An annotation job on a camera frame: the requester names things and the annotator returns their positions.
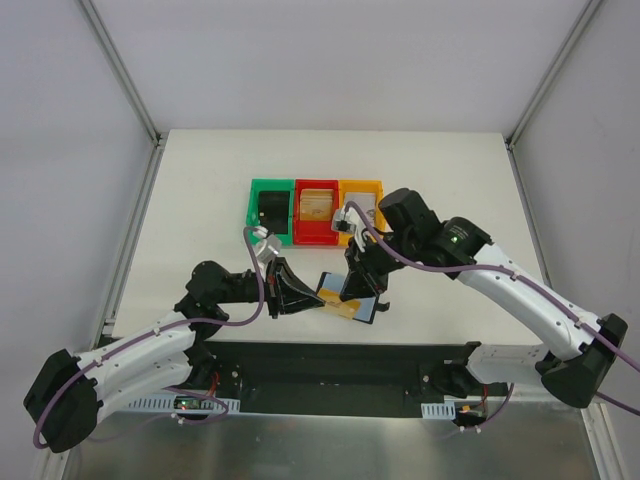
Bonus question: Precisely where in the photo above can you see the left white cable duct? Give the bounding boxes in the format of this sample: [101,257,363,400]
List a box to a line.
[121,393,241,415]

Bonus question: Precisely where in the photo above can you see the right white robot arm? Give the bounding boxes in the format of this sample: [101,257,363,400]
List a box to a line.
[332,188,629,409]

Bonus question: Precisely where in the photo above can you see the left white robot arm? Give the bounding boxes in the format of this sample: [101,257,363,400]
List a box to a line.
[23,257,325,453]

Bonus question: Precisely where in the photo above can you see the green plastic bin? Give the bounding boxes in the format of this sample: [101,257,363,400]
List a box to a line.
[246,178,295,246]

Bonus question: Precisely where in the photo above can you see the right white cable duct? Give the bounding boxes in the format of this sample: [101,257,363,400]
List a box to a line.
[421,401,456,421]

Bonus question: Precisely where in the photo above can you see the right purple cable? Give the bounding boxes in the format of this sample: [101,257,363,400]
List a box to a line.
[342,200,640,417]

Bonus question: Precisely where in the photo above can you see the purple cable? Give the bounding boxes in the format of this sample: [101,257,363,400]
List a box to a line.
[32,225,274,449]
[342,200,640,417]

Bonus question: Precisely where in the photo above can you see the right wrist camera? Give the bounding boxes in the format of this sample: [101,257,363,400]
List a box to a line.
[331,206,361,236]

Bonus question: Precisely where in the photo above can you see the yellow plastic bin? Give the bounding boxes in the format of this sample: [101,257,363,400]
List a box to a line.
[331,179,386,251]

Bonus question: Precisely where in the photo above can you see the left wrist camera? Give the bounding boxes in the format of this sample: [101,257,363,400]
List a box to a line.
[253,230,282,265]

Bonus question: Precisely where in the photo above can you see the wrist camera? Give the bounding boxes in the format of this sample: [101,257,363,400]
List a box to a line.
[253,230,282,265]
[331,206,361,236]

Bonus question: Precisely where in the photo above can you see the left aluminium frame post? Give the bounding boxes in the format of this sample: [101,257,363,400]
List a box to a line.
[75,0,163,147]

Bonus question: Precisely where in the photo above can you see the right aluminium frame post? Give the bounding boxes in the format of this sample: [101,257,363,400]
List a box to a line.
[505,0,606,151]

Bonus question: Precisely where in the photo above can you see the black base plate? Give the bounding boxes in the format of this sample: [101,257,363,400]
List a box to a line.
[178,340,508,418]

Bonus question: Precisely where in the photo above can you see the gold VIP card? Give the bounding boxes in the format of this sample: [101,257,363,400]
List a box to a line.
[318,288,361,320]

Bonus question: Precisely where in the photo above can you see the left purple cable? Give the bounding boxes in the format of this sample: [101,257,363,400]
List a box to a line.
[32,225,274,449]

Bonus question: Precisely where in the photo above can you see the aluminium frame post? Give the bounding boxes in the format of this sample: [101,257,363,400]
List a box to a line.
[505,0,606,151]
[75,0,163,147]

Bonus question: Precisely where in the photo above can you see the black wallets in green bin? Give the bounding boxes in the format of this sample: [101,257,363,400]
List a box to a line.
[258,190,290,235]

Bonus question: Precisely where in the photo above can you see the silver VIP cards stack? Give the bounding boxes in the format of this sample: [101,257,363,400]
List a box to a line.
[344,192,376,223]

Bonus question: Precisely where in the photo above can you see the gold cards stack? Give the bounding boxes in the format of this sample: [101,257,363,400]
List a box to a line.
[299,188,334,222]

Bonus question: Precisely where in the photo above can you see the black card holder wallet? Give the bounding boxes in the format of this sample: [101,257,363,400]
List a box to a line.
[316,272,390,324]

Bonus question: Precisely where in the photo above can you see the white cable duct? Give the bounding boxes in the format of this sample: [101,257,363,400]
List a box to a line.
[421,401,456,421]
[121,393,241,415]

